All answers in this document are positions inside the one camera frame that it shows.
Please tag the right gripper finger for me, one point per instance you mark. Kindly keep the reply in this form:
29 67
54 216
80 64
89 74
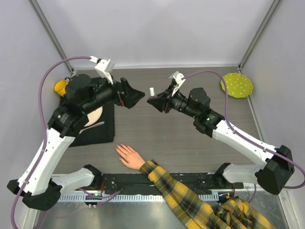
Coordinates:
158 103
162 95

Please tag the pink cream plate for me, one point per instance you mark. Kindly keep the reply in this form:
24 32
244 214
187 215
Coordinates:
94 116

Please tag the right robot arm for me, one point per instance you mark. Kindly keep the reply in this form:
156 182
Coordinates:
270 169

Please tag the white nail polish cap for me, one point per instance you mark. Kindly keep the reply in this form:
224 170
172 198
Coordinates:
152 93

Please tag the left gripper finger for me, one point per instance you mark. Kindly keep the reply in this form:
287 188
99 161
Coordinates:
130 91
130 100

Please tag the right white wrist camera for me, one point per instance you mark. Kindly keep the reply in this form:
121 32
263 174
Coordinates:
177 79

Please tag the yellow mug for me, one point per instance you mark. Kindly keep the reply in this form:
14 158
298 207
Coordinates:
60 86

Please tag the yellow plaid sleeve forearm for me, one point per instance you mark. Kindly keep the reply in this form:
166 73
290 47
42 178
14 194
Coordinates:
194 213

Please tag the green dotted plate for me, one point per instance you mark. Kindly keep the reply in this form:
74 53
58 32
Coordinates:
238 85

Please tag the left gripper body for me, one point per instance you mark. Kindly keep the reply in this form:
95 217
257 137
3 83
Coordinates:
117 96

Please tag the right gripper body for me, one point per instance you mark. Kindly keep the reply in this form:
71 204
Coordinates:
169 99

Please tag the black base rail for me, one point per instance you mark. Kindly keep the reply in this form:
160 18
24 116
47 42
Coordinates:
140 184

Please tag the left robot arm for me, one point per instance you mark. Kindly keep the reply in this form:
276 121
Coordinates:
39 190

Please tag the black cloth mat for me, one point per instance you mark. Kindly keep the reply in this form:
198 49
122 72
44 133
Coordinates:
104 128

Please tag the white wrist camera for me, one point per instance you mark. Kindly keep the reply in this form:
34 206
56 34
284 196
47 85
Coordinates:
177 79
104 68

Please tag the silver fork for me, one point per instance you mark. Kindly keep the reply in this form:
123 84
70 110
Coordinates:
92 126

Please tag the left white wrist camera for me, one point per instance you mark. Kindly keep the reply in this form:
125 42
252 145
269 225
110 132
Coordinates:
104 68

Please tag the mannequin hand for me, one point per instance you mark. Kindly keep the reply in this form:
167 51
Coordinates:
129 157

